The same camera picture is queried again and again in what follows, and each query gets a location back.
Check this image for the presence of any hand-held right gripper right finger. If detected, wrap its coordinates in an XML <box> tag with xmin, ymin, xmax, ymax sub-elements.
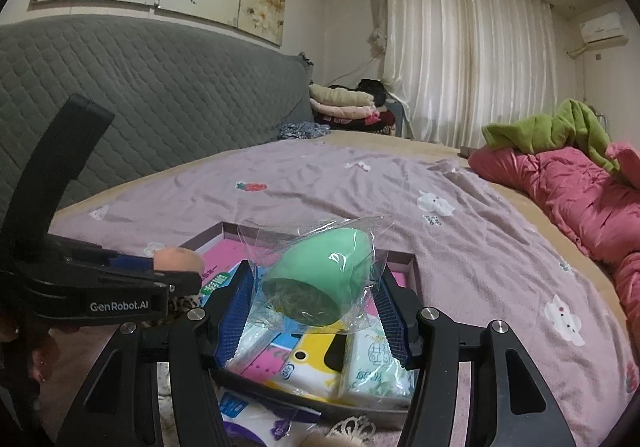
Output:
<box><xmin>374</xmin><ymin>267</ymin><xmax>578</xmax><ymax>447</ymax></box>

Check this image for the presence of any green blanket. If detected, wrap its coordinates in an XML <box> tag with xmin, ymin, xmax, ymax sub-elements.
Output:
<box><xmin>481</xmin><ymin>98</ymin><xmax>621</xmax><ymax>175</ymax></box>

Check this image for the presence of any blue patterned cloth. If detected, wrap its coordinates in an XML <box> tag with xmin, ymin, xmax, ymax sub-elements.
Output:
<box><xmin>277</xmin><ymin>121</ymin><xmax>332</xmax><ymax>142</ymax></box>

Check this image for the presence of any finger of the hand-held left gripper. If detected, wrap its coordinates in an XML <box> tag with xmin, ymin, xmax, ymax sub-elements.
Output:
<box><xmin>47</xmin><ymin>233</ymin><xmax>156</xmax><ymax>274</ymax></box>
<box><xmin>112</xmin><ymin>269</ymin><xmax>202</xmax><ymax>300</ymax></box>

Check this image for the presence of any dark red clothing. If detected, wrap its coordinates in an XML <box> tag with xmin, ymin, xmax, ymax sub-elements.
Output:
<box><xmin>320</xmin><ymin>110</ymin><xmax>396</xmax><ymax>133</ymax></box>

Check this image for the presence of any white curtain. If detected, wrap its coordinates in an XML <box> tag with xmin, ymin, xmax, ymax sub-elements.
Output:
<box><xmin>367</xmin><ymin>0</ymin><xmax>558</xmax><ymax>153</ymax></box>

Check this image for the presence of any black garment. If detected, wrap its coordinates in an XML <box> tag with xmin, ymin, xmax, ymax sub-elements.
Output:
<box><xmin>356</xmin><ymin>78</ymin><xmax>388</xmax><ymax>105</ymax></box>

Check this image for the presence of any yellow cartoon tissue pack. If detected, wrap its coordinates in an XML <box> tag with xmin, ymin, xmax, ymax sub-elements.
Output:
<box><xmin>277</xmin><ymin>327</ymin><xmax>351</xmax><ymax>403</ymax></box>

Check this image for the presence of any beige folded blanket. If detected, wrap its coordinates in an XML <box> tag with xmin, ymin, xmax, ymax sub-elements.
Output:
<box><xmin>308</xmin><ymin>84</ymin><xmax>376</xmax><ymax>107</ymax></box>

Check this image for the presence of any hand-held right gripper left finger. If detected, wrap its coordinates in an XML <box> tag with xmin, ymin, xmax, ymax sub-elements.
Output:
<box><xmin>52</xmin><ymin>261</ymin><xmax>256</xmax><ymax>447</ymax></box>

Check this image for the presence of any beige makeup sponge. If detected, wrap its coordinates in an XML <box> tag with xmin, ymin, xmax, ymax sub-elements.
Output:
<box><xmin>151</xmin><ymin>247</ymin><xmax>205</xmax><ymax>274</ymax></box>

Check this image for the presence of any shallow brown cardboard box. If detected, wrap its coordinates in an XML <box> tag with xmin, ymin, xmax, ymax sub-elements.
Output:
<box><xmin>177</xmin><ymin>221</ymin><xmax>423</xmax><ymax>420</ymax></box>

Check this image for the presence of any white air conditioner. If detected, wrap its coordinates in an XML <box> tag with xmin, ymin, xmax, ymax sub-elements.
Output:
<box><xmin>580</xmin><ymin>12</ymin><xmax>630</xmax><ymax>46</ymax></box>

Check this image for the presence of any person's left hand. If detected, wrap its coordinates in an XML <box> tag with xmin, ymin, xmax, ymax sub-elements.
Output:
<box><xmin>0</xmin><ymin>309</ymin><xmax>63</xmax><ymax>385</ymax></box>

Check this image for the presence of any green cup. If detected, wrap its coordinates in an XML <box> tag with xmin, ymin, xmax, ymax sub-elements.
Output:
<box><xmin>237</xmin><ymin>214</ymin><xmax>396</xmax><ymax>333</ymax></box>

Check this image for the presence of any pink folded blanket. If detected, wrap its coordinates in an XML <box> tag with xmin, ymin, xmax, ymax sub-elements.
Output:
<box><xmin>312</xmin><ymin>101</ymin><xmax>383</xmax><ymax>120</ymax></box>

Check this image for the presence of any pink quilt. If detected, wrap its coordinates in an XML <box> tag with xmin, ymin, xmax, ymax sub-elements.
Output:
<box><xmin>467</xmin><ymin>142</ymin><xmax>640</xmax><ymax>328</ymax></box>

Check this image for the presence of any grey bedside cabinet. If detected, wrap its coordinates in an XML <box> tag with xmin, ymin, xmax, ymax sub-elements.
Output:
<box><xmin>385</xmin><ymin>100</ymin><xmax>408</xmax><ymax>138</ymax></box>

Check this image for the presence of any pink children's book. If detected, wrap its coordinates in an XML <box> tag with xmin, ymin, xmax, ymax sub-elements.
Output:
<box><xmin>182</xmin><ymin>234</ymin><xmax>418</xmax><ymax>395</ymax></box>

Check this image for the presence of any grey quilted headboard cover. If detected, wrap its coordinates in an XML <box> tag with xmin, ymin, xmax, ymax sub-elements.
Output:
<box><xmin>0</xmin><ymin>13</ymin><xmax>316</xmax><ymax>228</ymax></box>

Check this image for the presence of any green floral tissue pack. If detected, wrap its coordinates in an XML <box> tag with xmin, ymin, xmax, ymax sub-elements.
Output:
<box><xmin>340</xmin><ymin>317</ymin><xmax>418</xmax><ymax>403</ymax></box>

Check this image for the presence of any tan bed mattress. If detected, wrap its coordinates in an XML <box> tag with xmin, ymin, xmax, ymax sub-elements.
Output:
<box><xmin>50</xmin><ymin>130</ymin><xmax>640</xmax><ymax>308</ymax></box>

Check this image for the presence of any purple cartoon tissue pack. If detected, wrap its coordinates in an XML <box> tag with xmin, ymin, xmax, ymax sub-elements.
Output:
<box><xmin>217</xmin><ymin>389</ymin><xmax>321</xmax><ymax>447</ymax></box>

